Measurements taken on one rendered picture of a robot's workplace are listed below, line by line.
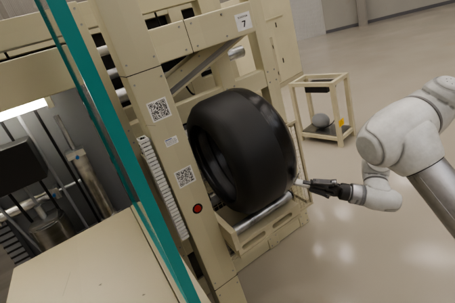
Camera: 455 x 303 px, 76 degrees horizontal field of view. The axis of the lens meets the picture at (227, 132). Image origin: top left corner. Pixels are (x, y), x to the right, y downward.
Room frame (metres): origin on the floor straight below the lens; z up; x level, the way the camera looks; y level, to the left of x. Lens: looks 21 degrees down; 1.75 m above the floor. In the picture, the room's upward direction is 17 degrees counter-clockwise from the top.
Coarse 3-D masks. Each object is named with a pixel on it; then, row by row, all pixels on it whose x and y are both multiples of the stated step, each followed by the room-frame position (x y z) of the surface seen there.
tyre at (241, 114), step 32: (224, 96) 1.20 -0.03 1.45; (256, 96) 1.16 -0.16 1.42; (192, 128) 1.28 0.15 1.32; (224, 128) 1.03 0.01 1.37; (256, 128) 1.03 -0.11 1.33; (224, 160) 1.44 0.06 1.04; (256, 160) 0.96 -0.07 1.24; (288, 160) 1.01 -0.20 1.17; (224, 192) 1.29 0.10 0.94; (256, 192) 0.95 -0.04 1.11
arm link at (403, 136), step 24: (384, 120) 0.65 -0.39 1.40; (408, 120) 0.63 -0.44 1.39; (432, 120) 0.64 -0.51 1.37; (360, 144) 0.67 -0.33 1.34; (384, 144) 0.61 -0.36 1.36; (408, 144) 0.60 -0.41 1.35; (432, 144) 0.60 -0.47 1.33; (408, 168) 0.60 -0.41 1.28; (432, 168) 0.58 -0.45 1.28; (432, 192) 0.56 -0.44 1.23
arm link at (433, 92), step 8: (432, 80) 0.72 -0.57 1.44; (440, 80) 0.70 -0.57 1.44; (448, 80) 0.70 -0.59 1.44; (424, 88) 0.72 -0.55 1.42; (432, 88) 0.70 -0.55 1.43; (440, 88) 0.68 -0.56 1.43; (448, 88) 0.67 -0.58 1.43; (408, 96) 0.73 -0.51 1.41; (416, 96) 0.71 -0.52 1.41; (424, 96) 0.70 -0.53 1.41; (432, 96) 0.69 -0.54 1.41; (440, 96) 0.67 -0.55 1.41; (448, 96) 0.66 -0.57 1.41; (432, 104) 0.67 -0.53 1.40; (440, 104) 0.67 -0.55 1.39; (448, 104) 0.67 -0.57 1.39; (440, 112) 0.66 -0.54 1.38; (448, 112) 0.66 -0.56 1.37; (440, 120) 0.65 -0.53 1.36; (448, 120) 0.66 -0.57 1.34; (440, 128) 0.65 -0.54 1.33
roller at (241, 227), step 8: (288, 192) 1.15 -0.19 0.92; (280, 200) 1.12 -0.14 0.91; (288, 200) 1.13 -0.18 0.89; (264, 208) 1.09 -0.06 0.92; (272, 208) 1.09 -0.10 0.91; (248, 216) 1.06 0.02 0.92; (256, 216) 1.06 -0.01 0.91; (264, 216) 1.07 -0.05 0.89; (240, 224) 1.03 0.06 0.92; (248, 224) 1.04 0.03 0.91; (240, 232) 1.02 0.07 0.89
